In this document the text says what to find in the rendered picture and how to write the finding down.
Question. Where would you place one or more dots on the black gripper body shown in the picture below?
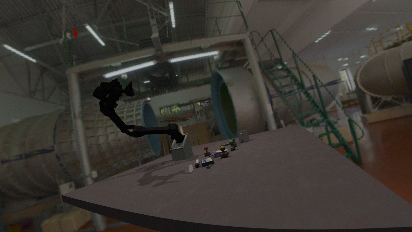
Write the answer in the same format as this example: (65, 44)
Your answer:
(116, 93)

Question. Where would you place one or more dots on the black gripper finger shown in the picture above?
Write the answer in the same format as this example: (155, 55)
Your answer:
(110, 85)
(129, 88)

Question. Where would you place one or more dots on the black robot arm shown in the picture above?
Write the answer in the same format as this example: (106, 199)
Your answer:
(107, 108)

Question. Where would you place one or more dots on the green-handled rubber stamp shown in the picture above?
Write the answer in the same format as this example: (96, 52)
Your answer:
(232, 147)

